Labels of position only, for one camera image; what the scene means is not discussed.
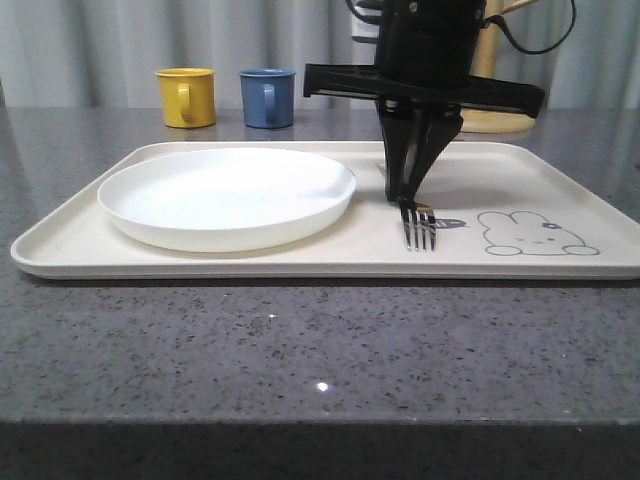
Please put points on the cream rabbit serving tray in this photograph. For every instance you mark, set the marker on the cream rabbit serving tray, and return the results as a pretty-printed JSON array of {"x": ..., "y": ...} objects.
[{"x": 502, "y": 212}]

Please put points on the stainless steel fork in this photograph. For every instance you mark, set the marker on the stainless steel fork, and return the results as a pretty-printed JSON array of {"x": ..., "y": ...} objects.
[{"x": 419, "y": 224}]

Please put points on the white round plate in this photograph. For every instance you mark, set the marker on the white round plate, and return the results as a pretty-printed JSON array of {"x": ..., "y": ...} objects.
[{"x": 228, "y": 199}]

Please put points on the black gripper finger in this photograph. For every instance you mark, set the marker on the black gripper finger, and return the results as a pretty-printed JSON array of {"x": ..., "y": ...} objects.
[
  {"x": 432, "y": 130},
  {"x": 396, "y": 127}
]

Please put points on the yellow enamel mug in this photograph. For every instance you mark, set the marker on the yellow enamel mug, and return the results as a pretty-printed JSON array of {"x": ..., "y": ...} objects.
[{"x": 187, "y": 96}]

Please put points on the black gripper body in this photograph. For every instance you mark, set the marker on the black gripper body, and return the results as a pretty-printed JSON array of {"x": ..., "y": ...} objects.
[{"x": 423, "y": 59}]

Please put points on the wooden mug tree stand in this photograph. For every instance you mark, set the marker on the wooden mug tree stand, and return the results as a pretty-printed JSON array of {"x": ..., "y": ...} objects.
[{"x": 482, "y": 121}]

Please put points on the blue enamel mug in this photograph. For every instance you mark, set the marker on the blue enamel mug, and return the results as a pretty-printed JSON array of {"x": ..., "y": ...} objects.
[{"x": 268, "y": 97}]

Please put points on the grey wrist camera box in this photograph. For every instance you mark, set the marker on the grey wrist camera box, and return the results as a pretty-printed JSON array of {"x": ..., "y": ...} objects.
[{"x": 365, "y": 20}]

